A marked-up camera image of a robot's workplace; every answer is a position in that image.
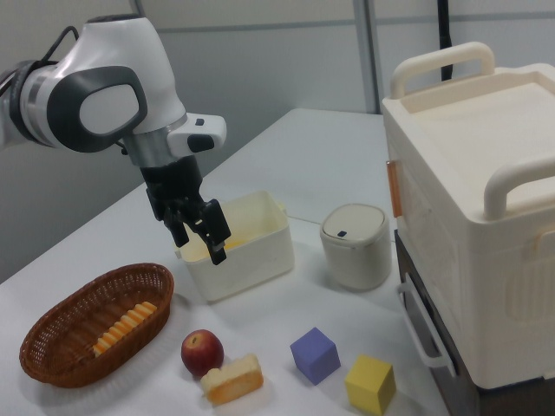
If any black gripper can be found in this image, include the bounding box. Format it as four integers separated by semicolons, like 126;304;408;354
140;155;231;266

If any yellow foam cube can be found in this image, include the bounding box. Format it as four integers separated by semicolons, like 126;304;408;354
343;354;397;415

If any dark brown drawer unit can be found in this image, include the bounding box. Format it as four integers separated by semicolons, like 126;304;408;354
393;228;555;416

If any white square plastic container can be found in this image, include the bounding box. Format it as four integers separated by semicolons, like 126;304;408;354
174;190;297;303

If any toy bread sandwich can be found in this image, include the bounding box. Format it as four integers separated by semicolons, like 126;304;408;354
199;352;265;406

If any red toy apple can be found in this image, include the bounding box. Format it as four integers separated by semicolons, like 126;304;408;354
180;328;225;379

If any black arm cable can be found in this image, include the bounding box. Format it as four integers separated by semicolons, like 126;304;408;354
0;24;81;94

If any white cup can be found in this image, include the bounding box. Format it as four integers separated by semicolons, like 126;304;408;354
319;203;390;292

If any white drawer handle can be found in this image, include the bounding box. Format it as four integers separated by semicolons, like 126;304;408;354
397;280;457;378

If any ridged yellow orange toy food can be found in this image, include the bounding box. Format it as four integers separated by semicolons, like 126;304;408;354
91;301;159;359

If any brown oval wicker basket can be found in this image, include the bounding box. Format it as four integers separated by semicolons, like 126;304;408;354
18;262;176;389

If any cream cabinet with handles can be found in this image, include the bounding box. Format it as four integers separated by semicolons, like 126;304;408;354
381;41;555;392

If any orange cabinet door handle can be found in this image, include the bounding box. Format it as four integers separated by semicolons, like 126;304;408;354
386;159;402;218

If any purple foam cube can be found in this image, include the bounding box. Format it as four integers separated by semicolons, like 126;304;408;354
289;326;342;387

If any black background pole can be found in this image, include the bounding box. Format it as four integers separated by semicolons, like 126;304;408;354
436;0;455;82

